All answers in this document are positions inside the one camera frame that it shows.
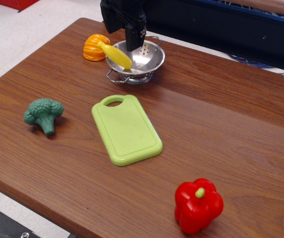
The green plastic cutting board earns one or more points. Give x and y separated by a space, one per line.
125 129

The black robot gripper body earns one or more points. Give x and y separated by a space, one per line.
118 14

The steel colander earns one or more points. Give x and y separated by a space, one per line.
145 61

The red box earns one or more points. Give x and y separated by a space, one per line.
18 4

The red toy bell pepper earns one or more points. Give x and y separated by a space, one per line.
197 204

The yellow toy banana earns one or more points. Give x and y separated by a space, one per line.
116 55

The metal bracket with screw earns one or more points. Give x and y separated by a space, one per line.
9 228

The green toy broccoli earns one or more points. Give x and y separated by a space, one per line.
43 112

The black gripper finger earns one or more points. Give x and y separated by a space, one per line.
135 33

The orange toy pumpkin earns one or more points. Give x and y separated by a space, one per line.
90 50

